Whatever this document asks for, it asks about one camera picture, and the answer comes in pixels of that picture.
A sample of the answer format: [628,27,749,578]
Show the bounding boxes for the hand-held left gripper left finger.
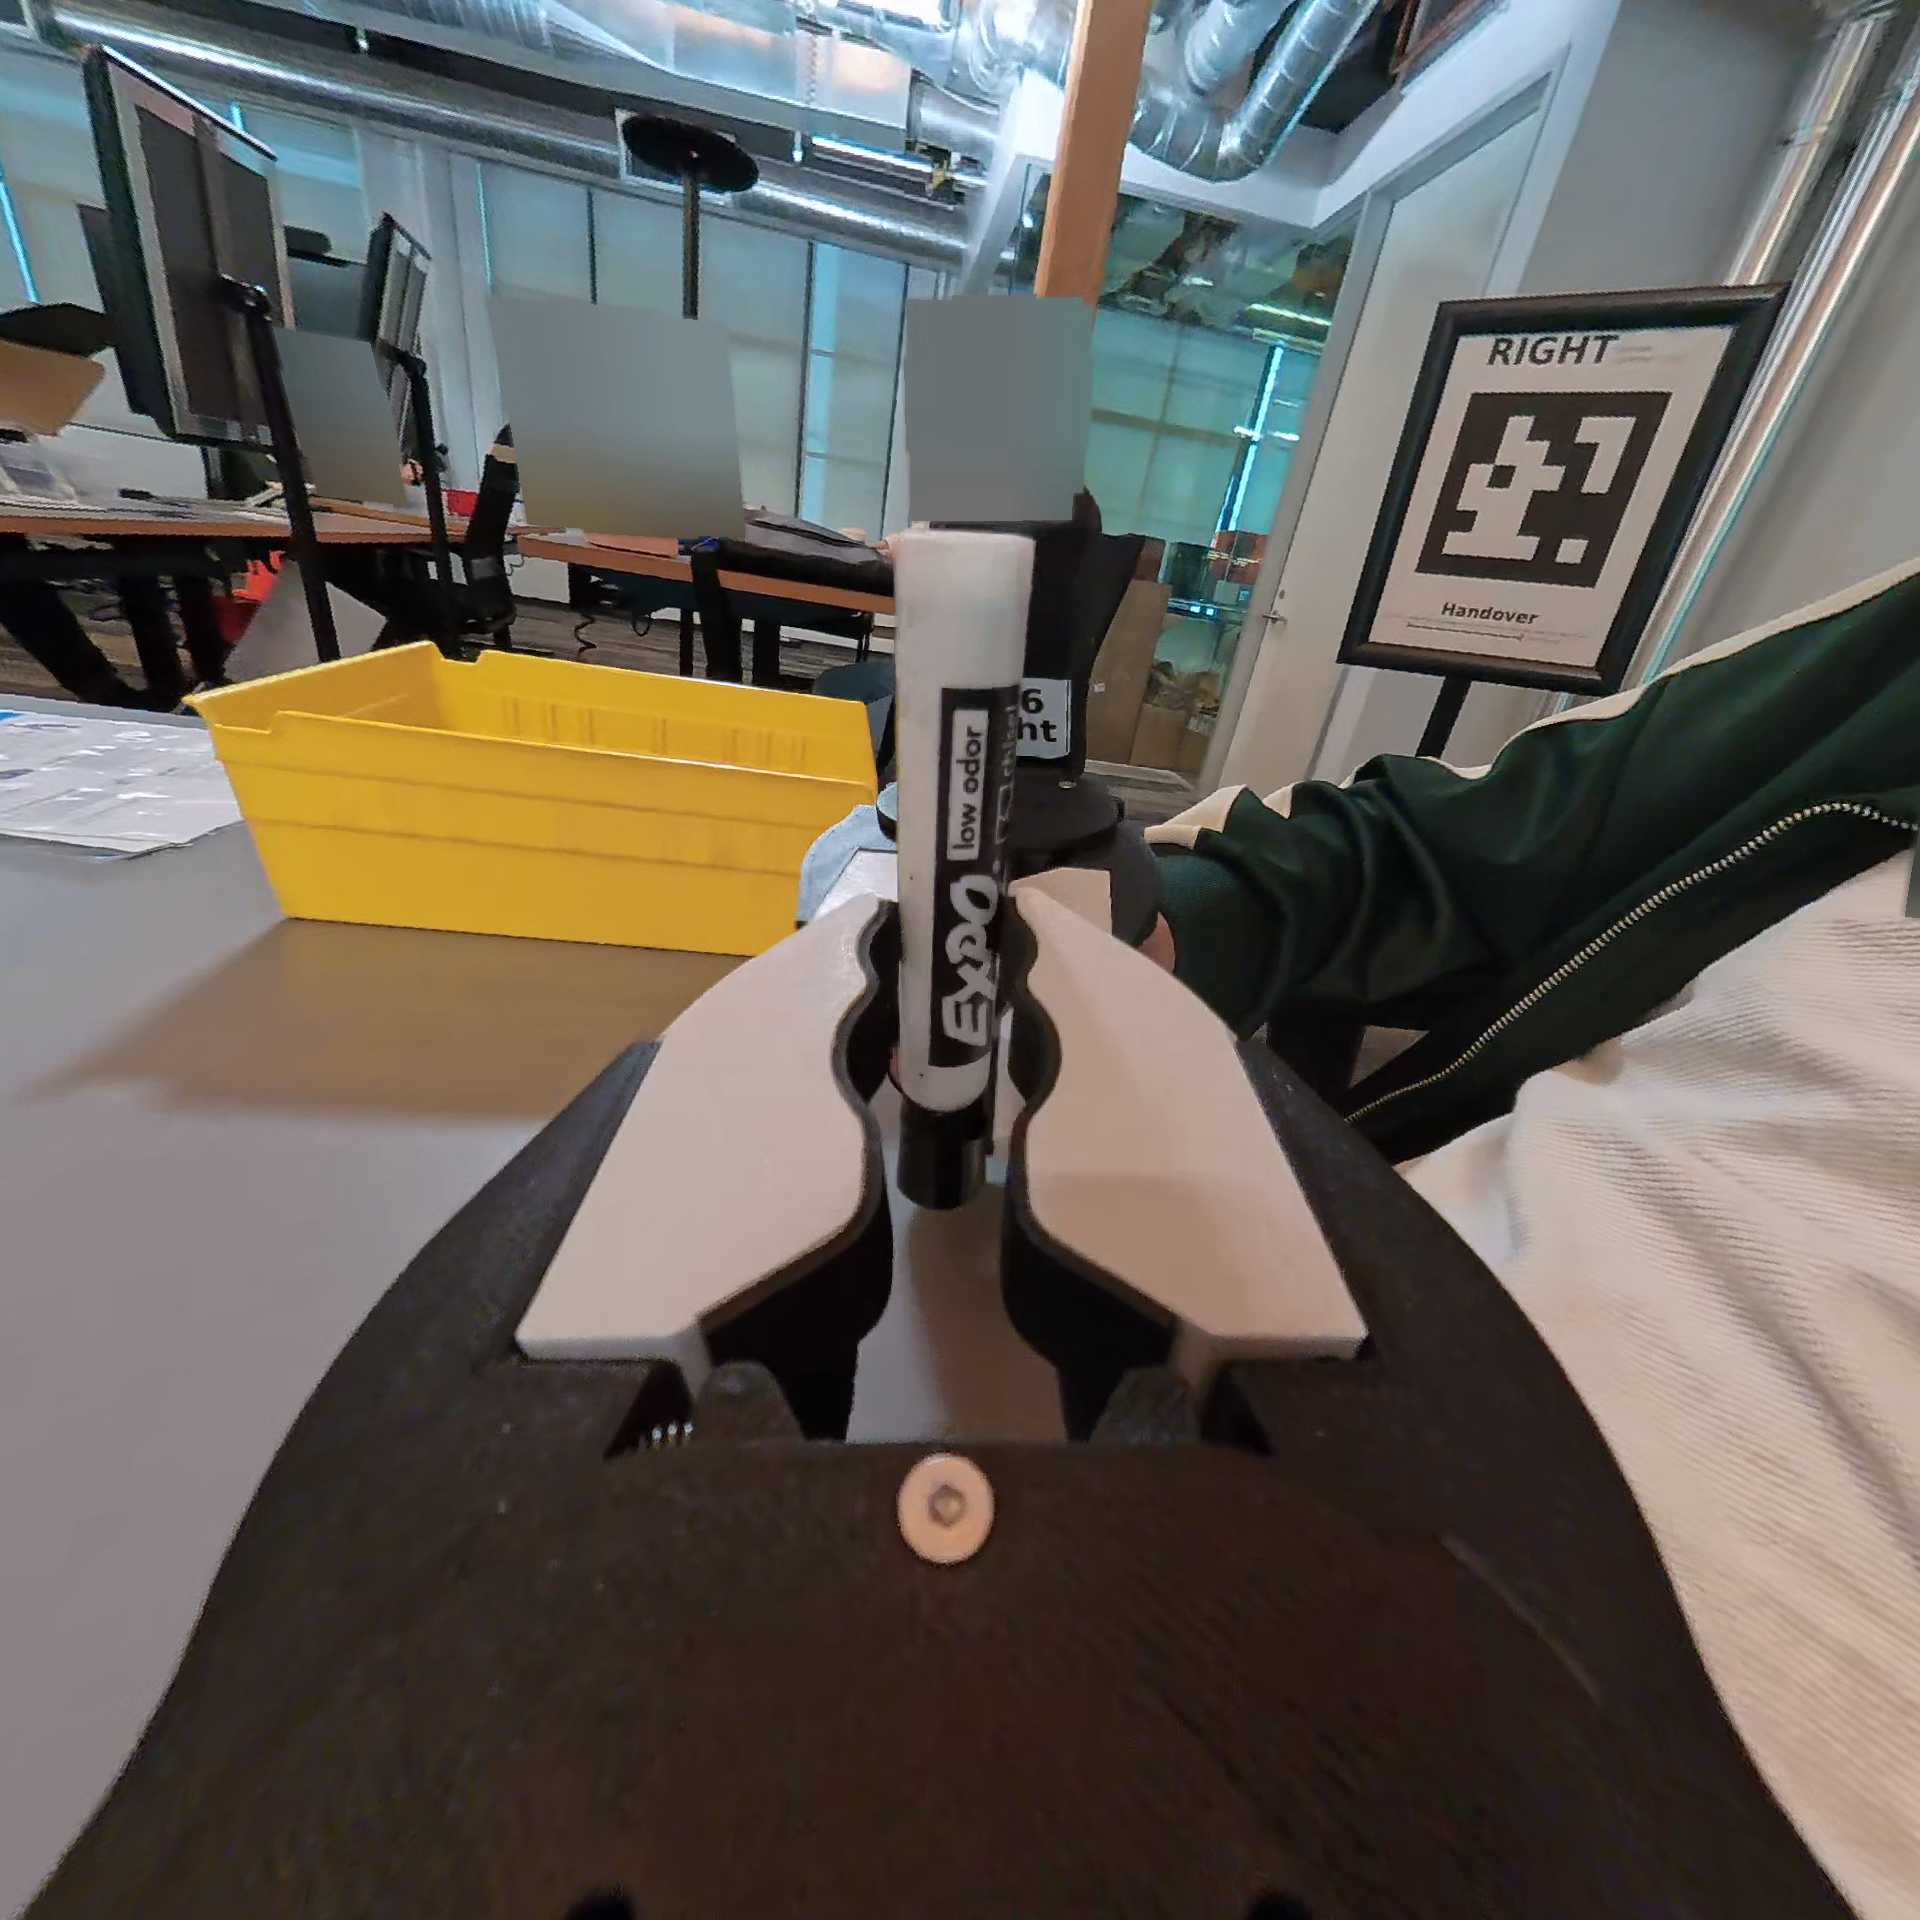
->
[512,891,902,1439]

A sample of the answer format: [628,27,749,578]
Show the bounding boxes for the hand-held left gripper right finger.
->
[1000,887,1369,1443]

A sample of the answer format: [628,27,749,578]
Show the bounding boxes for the black dry erase marker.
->
[888,525,1040,1212]

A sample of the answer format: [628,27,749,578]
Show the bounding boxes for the person's white shirt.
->
[1400,855,1920,1920]

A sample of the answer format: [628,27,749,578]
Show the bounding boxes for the person's dark green jacket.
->
[1266,816,1920,1164]

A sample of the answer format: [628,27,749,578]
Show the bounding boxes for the grey desk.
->
[0,696,1352,1893]

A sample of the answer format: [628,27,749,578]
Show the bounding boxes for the framed marker poster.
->
[1337,282,1789,694]

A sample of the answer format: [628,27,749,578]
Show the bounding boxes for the blue and white paper sheet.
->
[0,704,241,859]

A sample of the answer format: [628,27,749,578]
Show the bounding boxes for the black metal pole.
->
[618,108,758,317]

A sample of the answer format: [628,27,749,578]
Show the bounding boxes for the yellow plastic bin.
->
[183,642,879,959]

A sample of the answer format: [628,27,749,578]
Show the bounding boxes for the cardboard backed board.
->
[0,306,109,436]

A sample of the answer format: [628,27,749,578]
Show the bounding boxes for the silver ventilation duct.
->
[30,0,1037,196]

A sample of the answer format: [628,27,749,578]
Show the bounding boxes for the black computer monitor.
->
[367,214,436,453]
[82,46,294,447]

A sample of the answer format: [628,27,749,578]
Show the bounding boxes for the person's right forearm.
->
[1148,563,1920,1037]

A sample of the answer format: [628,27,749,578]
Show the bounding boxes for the black bag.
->
[743,514,902,568]

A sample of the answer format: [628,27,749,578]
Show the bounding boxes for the wooden pillar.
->
[1031,0,1156,301]

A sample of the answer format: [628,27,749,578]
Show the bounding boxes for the background wooden desk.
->
[517,532,902,684]
[0,503,519,706]

